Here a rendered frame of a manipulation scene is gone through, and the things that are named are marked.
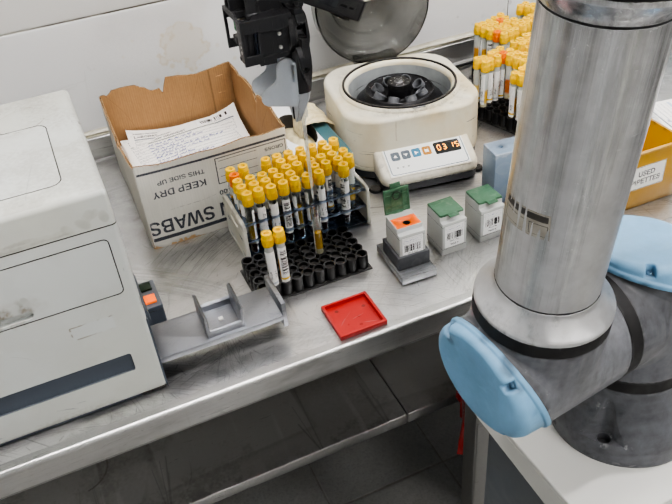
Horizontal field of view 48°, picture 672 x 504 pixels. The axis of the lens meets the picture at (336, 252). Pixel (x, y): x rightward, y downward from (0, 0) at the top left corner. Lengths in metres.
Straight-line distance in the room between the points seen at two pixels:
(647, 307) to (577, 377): 0.10
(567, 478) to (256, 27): 0.58
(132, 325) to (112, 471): 0.85
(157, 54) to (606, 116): 1.07
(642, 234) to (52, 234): 0.58
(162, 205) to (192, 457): 0.69
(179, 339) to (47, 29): 0.64
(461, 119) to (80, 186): 0.69
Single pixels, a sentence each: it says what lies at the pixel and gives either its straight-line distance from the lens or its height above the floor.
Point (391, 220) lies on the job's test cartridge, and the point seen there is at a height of 0.95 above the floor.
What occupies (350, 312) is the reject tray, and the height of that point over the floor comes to 0.88.
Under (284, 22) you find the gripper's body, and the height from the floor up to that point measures 1.26.
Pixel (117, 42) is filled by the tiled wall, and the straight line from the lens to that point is 1.44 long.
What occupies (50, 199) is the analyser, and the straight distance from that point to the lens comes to 0.82.
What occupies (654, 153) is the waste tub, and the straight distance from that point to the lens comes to 1.23.
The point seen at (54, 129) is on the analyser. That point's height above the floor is 1.17.
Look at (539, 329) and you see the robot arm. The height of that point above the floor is 1.16.
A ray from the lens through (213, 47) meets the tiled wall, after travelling 1.48.
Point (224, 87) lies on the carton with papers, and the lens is 1.44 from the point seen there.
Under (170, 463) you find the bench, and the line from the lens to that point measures 1.71.
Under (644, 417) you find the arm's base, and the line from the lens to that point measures 0.82.
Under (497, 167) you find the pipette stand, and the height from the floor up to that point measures 0.95.
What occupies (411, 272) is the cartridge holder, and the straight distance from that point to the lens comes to 1.08.
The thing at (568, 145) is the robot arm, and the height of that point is 1.32.
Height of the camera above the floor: 1.58
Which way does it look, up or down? 38 degrees down
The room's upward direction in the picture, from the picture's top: 6 degrees counter-clockwise
